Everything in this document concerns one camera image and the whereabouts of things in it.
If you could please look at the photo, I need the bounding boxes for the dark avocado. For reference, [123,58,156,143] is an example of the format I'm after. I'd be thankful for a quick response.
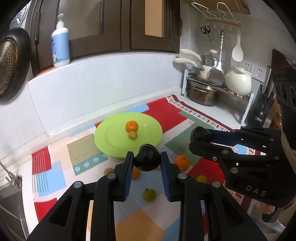
[133,144,161,172]

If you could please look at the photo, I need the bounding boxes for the yellow-green lemon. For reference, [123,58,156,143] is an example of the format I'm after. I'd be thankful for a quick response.
[128,131,137,140]

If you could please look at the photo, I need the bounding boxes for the large orange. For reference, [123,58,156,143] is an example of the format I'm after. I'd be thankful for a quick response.
[125,120,138,133]

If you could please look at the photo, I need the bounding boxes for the person's right hand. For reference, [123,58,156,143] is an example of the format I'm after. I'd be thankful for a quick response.
[255,201,283,223]

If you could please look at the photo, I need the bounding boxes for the small yellow-green fruit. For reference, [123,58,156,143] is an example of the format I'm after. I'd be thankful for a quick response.
[196,175,207,184]

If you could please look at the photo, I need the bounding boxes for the metal dish rack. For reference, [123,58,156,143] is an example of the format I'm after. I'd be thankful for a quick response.
[181,69,254,124]

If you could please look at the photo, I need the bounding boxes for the orange with stem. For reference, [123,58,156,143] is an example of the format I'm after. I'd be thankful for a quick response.
[174,155,190,172]

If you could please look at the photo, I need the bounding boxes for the steel pot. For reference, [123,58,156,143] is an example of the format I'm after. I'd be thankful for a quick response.
[188,80,219,106]

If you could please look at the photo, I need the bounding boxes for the steel sink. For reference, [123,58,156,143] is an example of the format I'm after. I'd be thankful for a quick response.
[1,186,29,240]

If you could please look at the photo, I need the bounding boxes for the black knife block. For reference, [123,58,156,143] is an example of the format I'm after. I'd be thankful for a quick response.
[246,66,276,128]

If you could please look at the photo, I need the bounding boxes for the cream kettle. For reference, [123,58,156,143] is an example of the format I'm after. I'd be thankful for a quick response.
[225,66,262,97]

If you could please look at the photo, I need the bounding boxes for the steel skimmer ladle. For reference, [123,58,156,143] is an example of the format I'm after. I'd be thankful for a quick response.
[207,28,224,86]

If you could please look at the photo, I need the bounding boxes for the brown kiwi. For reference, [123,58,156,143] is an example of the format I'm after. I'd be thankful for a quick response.
[103,168,114,175]

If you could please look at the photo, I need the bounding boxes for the chrome faucet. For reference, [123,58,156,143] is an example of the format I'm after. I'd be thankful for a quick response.
[0,162,22,188]

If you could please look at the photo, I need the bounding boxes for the green tomato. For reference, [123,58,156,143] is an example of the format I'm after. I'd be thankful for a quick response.
[143,188,157,202]

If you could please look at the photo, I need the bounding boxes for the orange left of row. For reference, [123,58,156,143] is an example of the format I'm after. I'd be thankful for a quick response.
[132,167,140,180]

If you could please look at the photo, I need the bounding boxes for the white rice spoon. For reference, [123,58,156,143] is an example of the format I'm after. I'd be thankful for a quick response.
[232,30,244,62]

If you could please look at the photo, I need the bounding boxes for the green plate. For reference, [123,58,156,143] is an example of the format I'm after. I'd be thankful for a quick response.
[94,113,163,159]

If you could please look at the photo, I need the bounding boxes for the black scissors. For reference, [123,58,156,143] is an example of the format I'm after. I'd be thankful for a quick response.
[200,25,211,41]

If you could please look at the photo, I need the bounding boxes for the black frying pan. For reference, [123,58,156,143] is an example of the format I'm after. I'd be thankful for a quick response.
[1,28,31,103]

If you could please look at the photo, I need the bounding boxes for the blue white soap bottle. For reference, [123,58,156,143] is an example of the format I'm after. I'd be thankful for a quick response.
[51,13,70,68]

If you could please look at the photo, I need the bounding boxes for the steel steamer plate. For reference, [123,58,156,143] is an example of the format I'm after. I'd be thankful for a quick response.
[9,2,31,29]

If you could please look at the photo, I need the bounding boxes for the cream handled saucepan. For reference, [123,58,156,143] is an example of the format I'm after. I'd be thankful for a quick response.
[173,58,212,80]

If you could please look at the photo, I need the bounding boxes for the cream handled pot upper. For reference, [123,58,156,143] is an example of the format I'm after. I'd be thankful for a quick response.
[180,49,219,67]

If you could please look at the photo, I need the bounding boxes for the white wall sockets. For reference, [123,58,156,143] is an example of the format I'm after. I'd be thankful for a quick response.
[230,57,267,84]

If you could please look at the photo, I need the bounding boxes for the white wire wall rack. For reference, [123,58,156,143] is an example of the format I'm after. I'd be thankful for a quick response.
[191,2,243,28]

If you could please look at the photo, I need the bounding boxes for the dark wooden window frame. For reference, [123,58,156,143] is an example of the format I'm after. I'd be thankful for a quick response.
[30,1,181,76]

